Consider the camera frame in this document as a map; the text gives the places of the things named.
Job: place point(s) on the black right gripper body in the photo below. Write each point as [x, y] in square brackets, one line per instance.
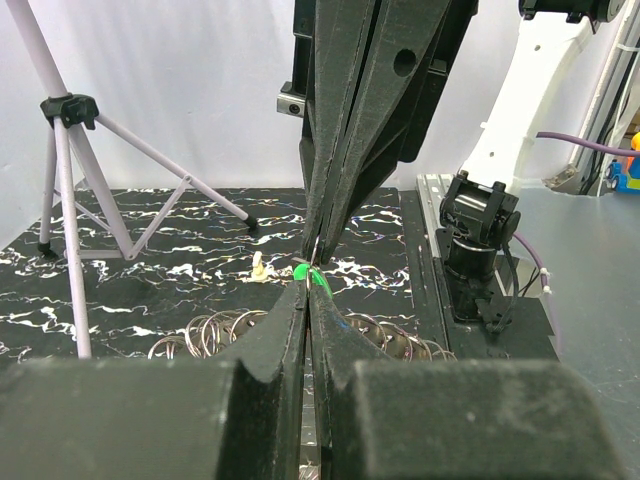
[292, 97]

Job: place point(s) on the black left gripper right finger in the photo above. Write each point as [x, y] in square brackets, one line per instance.
[380, 418]

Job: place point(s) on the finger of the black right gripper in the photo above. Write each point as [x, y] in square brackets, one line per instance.
[340, 41]
[395, 75]

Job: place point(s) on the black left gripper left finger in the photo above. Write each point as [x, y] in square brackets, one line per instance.
[117, 419]

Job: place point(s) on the key with green tag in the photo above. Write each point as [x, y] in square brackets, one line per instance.
[310, 275]

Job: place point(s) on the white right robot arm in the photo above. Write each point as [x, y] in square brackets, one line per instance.
[551, 36]

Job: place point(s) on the small beige peg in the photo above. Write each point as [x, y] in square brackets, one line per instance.
[258, 272]

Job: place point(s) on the lilac music stand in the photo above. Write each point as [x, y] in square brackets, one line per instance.
[73, 173]

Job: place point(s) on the yellow blue toy block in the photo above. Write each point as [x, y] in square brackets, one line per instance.
[623, 176]

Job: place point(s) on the aluminium frame rail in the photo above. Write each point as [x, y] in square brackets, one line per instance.
[615, 100]

